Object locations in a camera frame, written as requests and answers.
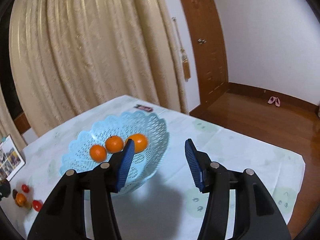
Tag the blue plastic lattice basket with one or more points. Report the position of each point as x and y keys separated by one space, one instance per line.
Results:
x=105 y=138

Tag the orange tangerine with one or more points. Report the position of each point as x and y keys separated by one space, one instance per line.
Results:
x=114 y=144
x=20 y=199
x=98 y=153

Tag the tan longan fruit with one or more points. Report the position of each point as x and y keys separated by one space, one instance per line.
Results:
x=28 y=205

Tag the dark passion fruit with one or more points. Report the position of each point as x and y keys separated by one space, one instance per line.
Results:
x=14 y=193

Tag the beige curtain left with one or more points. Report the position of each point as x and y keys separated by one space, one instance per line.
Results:
x=7 y=125

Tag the red cherry tomato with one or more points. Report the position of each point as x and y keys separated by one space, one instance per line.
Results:
x=37 y=205
x=25 y=188

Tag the photo collage board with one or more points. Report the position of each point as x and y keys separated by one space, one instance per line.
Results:
x=11 y=160

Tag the door knob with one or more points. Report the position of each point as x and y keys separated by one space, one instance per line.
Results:
x=201 y=41

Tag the wooden door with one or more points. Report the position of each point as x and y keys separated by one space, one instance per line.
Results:
x=208 y=47

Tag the beige curtain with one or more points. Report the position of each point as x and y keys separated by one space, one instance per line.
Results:
x=69 y=56
x=7 y=125

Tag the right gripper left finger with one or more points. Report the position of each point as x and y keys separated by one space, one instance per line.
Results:
x=62 y=215

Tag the white patterned tablecloth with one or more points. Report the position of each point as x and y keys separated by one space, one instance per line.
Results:
x=168 y=205

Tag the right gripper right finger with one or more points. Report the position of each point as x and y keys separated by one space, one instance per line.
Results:
x=256 y=213

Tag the pink slippers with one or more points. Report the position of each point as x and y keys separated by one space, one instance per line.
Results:
x=274 y=100

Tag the yellow orange fruit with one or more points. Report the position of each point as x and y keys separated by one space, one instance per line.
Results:
x=140 y=140

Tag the small pink black item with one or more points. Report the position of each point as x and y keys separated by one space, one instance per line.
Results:
x=144 y=108

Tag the curtain tassel tieback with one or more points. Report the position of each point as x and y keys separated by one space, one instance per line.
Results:
x=184 y=57

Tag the beige curtain right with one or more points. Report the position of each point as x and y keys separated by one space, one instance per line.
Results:
x=69 y=56

